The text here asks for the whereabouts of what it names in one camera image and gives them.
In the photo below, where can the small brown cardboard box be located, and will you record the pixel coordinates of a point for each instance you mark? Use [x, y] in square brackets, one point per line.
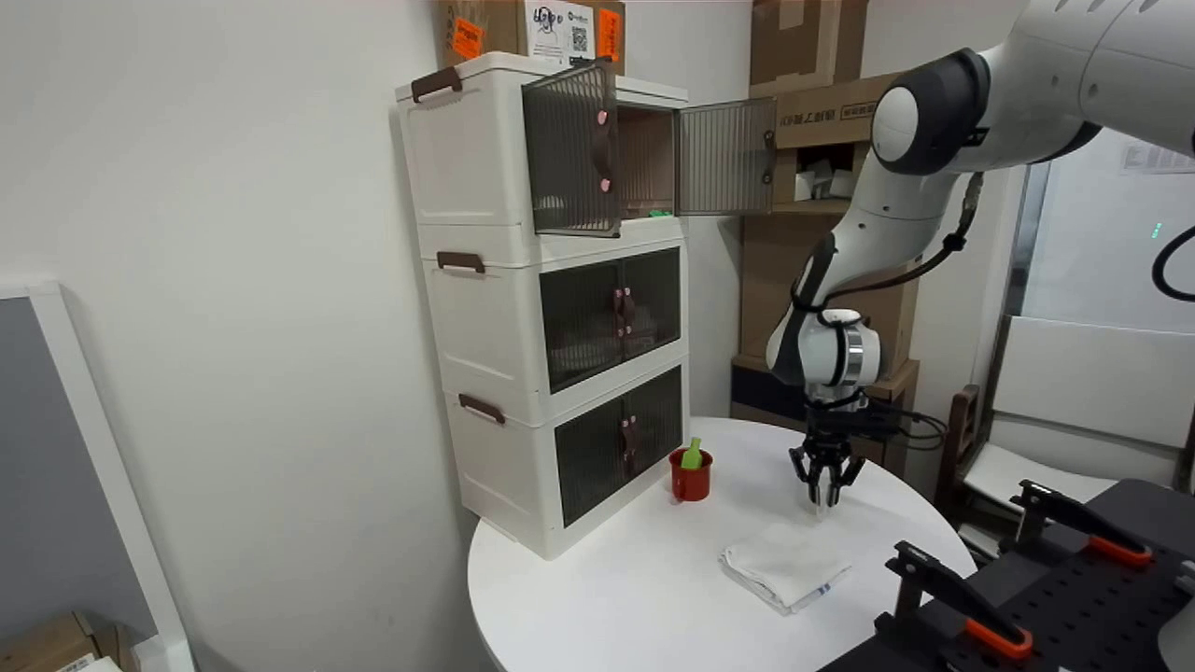
[48, 640]

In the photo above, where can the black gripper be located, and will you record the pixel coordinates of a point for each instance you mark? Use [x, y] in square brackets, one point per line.
[825, 446]

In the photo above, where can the green plastic object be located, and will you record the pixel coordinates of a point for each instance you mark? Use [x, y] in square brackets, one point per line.
[691, 459]

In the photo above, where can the plain taped cardboard box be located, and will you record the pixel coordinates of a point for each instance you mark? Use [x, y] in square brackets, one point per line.
[804, 44]

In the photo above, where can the open cardboard box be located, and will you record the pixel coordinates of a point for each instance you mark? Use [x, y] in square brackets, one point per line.
[816, 186]

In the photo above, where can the cardboard box with black print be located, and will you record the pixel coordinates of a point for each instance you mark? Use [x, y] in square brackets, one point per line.
[821, 119]

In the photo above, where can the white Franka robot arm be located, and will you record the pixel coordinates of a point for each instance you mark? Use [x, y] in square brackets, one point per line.
[1059, 76]

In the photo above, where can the black perforated board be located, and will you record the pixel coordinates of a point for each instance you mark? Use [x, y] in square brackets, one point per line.
[1095, 617]

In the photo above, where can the white framed grey board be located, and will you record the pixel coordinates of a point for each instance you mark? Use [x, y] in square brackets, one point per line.
[38, 472]

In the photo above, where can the cardboard box with orange stickers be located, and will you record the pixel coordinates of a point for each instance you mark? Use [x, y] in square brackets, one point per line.
[496, 23]

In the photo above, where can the brown wooden chair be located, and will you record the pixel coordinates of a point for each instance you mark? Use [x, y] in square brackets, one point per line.
[960, 435]

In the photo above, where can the white folded cloth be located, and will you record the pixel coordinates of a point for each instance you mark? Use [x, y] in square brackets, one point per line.
[787, 563]

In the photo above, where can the white flat panel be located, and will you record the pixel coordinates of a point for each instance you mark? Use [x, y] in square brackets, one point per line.
[1095, 379]

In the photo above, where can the red cup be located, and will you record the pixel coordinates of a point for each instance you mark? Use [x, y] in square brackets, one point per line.
[691, 483]

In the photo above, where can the white three-tier storage cabinet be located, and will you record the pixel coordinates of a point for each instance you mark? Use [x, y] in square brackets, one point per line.
[478, 175]

